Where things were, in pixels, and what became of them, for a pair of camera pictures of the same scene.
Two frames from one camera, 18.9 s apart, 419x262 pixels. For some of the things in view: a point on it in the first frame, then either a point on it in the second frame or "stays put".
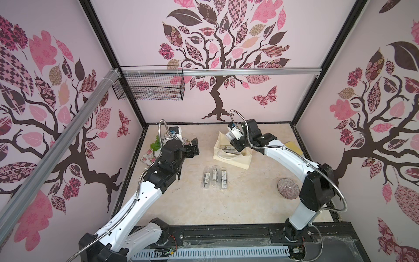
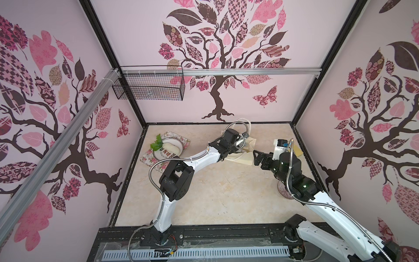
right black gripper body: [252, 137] -> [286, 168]
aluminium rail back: [245, 71] stays put
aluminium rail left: [24, 203] stays put
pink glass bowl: [288, 188] stays put
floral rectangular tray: [148, 158] stays put
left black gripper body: [186, 148] -> [233, 148]
